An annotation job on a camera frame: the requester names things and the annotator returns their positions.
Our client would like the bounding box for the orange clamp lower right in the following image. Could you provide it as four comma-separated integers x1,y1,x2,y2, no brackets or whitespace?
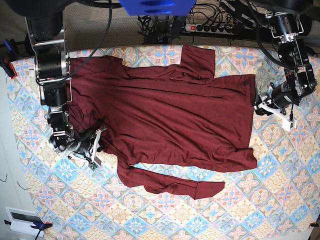
309,222,320,228

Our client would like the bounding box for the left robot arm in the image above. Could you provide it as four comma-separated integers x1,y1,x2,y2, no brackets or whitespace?
246,0,318,132

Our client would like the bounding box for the dark red t-shirt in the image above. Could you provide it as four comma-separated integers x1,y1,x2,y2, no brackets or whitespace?
69,45,257,199

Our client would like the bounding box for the blue clamp lower left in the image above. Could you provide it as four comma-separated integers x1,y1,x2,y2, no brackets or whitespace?
4,220,53,240

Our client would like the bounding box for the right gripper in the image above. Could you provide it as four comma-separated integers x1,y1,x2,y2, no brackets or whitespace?
49,127,106,171

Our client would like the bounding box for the white wall outlet box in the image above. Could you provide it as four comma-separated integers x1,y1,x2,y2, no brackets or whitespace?
5,206,42,237

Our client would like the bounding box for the black round object right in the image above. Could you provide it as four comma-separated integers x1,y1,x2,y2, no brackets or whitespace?
299,14,313,36

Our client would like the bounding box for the patterned tablecloth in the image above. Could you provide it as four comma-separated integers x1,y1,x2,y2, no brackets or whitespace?
0,58,320,240

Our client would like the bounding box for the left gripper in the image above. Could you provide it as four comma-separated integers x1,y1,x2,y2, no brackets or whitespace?
253,82,300,132

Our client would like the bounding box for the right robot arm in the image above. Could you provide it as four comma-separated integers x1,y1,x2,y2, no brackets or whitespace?
6,0,105,171

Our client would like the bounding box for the white power strip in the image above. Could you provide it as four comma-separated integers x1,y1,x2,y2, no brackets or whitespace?
184,23,231,35

